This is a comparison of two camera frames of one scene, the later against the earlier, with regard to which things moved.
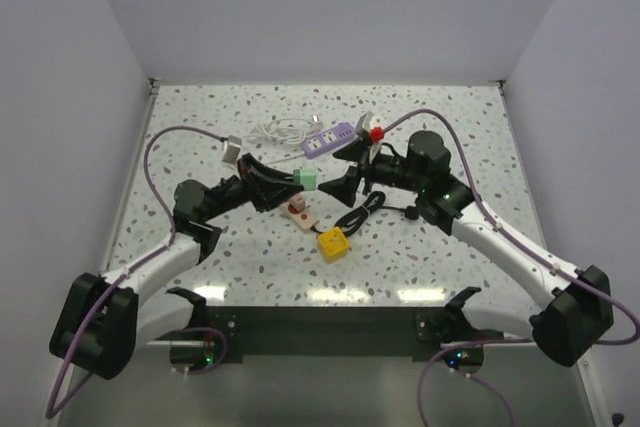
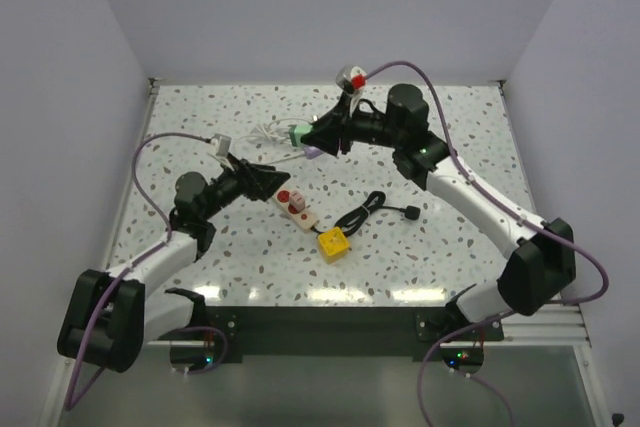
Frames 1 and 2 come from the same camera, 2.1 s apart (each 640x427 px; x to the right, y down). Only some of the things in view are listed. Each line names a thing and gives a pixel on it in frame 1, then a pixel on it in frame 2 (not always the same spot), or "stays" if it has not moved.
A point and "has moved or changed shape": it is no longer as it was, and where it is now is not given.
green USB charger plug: x=308 y=178 has moved or changed shape
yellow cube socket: x=333 y=244 stays
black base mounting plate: x=373 y=332 stays
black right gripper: x=344 y=188 -> x=334 y=131
